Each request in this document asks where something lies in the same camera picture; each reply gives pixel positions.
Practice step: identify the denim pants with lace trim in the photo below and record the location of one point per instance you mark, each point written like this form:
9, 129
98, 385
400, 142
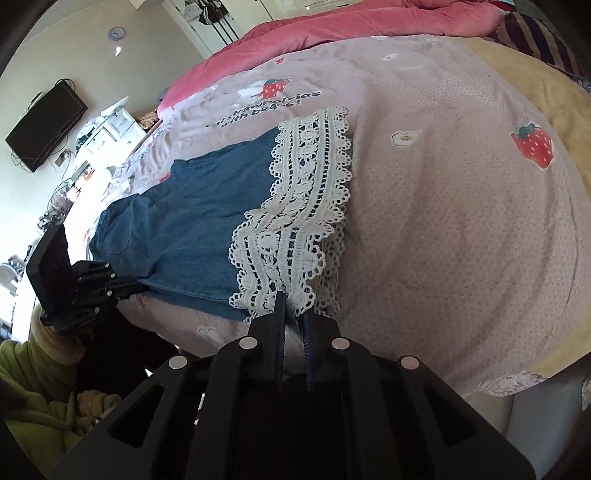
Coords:
184, 221

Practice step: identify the white bed base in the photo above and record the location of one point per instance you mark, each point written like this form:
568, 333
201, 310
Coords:
540, 415

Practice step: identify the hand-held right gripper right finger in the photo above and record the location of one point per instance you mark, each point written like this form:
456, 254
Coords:
310, 350

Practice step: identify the purple wall clock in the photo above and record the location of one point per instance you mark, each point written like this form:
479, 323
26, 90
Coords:
116, 34

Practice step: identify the floral cloth pile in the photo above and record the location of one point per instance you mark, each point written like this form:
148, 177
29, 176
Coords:
147, 121

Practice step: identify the white drawer dresser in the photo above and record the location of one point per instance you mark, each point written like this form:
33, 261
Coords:
111, 134

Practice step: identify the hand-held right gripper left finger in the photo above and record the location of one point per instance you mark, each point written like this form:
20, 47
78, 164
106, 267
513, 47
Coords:
280, 323

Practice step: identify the colourful clothes pile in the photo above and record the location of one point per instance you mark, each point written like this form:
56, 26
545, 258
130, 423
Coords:
503, 4

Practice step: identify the black wall television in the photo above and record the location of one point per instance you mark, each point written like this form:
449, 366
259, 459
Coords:
44, 124

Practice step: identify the white door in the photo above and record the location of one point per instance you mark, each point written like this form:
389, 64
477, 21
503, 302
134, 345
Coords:
207, 37

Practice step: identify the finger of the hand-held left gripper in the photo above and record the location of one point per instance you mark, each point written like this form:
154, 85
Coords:
131, 284
122, 296

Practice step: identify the dark striped cloth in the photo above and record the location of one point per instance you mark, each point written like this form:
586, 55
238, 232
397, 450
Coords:
535, 41

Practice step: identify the person's green jacket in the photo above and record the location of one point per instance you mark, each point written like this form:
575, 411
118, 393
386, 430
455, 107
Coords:
41, 424

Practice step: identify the hanging bags on door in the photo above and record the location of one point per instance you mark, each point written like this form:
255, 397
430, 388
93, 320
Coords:
207, 11

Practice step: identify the wall socket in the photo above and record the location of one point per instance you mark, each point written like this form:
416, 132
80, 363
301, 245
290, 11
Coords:
60, 159

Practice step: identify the strawberry printed bed sheet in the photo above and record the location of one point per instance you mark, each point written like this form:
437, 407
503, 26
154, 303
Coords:
438, 230

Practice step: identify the pink quilt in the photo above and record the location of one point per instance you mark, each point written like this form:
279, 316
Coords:
286, 41

